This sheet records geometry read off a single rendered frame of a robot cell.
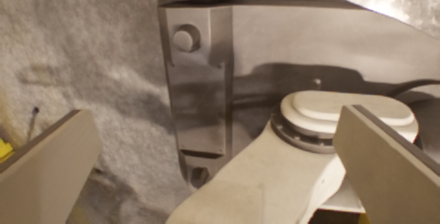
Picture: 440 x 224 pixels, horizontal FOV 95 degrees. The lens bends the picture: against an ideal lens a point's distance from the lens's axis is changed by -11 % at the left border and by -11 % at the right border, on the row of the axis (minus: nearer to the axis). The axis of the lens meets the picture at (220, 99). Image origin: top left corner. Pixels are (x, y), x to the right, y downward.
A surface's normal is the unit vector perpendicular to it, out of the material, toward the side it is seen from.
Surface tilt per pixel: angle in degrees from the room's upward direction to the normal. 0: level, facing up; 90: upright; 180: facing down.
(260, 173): 90
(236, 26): 0
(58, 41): 0
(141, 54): 0
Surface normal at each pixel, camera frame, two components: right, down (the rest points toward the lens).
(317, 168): -0.02, -0.88
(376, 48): -0.20, 0.47
